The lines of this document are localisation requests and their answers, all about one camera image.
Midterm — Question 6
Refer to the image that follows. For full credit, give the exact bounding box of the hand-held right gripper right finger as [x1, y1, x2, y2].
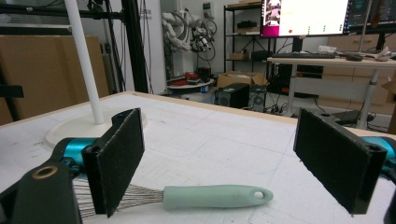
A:
[292, 107, 389, 216]

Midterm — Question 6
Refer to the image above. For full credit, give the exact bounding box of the whisk with mint green handle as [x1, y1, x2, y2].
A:
[72, 178, 275, 219]

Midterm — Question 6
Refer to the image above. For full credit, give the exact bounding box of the round white platform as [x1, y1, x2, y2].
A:
[167, 77, 217, 91]

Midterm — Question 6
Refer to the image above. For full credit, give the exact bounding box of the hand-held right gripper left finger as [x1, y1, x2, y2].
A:
[81, 107, 146, 218]

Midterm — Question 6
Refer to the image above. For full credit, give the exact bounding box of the black computer tower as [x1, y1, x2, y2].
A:
[214, 82, 250, 110]

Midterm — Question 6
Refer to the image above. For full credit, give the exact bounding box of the black keyboard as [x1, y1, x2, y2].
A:
[271, 51, 338, 60]

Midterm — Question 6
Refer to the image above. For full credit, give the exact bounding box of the white office desk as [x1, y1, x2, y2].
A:
[266, 56, 396, 131]

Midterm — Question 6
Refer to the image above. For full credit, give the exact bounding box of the open cardboard box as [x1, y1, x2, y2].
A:
[216, 71, 269, 90]

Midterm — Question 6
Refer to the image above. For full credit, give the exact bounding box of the white lamp stand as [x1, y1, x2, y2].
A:
[45, 0, 149, 149]

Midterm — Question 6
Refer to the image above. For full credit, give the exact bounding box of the brown cardboard panel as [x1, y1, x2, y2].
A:
[0, 35, 110, 127]

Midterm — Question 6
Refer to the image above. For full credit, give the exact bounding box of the black computer mouse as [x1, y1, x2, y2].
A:
[345, 53, 364, 63]

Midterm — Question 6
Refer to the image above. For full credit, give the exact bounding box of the black metal shelf rack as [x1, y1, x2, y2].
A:
[222, 2, 278, 82]

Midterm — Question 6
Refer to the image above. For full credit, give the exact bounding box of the grey computer tower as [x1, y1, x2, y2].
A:
[248, 84, 269, 112]

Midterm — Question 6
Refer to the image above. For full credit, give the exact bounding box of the computer monitor with dark screen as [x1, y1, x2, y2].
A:
[343, 0, 396, 34]

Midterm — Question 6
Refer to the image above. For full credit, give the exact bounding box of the computer monitor with white screen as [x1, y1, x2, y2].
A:
[260, 0, 350, 38]

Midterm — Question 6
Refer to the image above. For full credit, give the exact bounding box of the black metal post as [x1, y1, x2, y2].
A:
[120, 0, 149, 94]

